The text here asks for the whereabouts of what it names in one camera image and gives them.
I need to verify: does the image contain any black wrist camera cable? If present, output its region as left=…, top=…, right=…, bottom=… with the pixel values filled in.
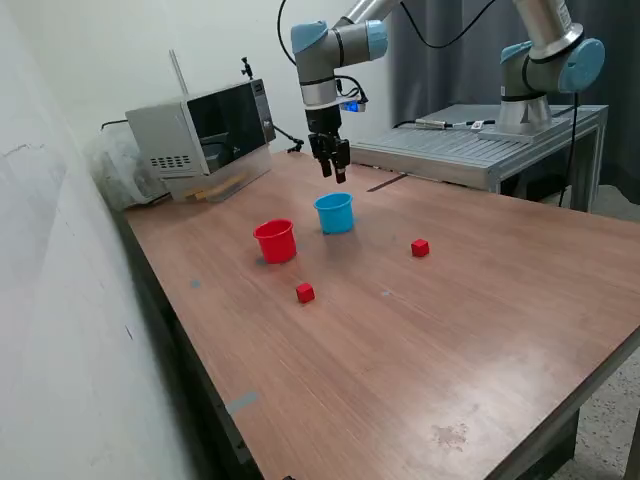
left=277, top=0, right=501, bottom=104

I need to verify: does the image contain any thin metal rod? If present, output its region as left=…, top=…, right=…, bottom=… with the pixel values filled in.
left=168, top=48, right=190, bottom=96

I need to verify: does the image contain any red plastic cup bin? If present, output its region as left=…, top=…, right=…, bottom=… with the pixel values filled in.
left=252, top=218, right=298, bottom=265

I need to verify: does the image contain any silver microwave oven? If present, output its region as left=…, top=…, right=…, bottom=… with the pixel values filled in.
left=124, top=78, right=278, bottom=177

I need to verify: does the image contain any thin dark strip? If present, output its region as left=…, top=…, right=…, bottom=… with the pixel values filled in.
left=366, top=173, right=407, bottom=194

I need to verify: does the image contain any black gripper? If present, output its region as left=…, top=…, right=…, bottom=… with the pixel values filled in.
left=306, top=106, right=351, bottom=185

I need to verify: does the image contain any aluminium robot mounting plate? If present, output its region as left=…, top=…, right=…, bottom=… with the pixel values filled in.
left=477, top=117, right=571, bottom=144

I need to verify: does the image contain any clear acrylic box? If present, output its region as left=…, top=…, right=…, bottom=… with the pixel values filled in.
left=159, top=143, right=274, bottom=204

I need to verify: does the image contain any grey plastic wrapped bundle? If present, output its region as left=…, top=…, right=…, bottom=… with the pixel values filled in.
left=84, top=134, right=171, bottom=211

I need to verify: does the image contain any blue plastic cup bin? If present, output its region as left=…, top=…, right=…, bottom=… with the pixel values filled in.
left=313, top=192, right=356, bottom=235

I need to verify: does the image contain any light wooden stick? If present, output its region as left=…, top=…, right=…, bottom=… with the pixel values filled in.
left=183, top=172, right=247, bottom=202

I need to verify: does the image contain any black sleeved cable with connector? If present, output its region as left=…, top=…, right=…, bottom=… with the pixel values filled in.
left=392, top=117, right=497, bottom=132

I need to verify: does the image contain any thick black hanging cable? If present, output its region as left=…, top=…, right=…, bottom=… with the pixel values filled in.
left=558, top=92, right=584, bottom=209

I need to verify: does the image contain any wrist camera on white bracket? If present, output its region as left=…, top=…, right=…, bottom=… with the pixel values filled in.
left=303, top=97, right=370, bottom=115

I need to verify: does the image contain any aluminium extrusion robot stand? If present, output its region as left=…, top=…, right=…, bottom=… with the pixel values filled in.
left=348, top=103, right=610, bottom=214

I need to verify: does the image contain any long grey tape strip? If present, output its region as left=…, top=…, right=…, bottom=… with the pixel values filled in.
left=224, top=391, right=260, bottom=416

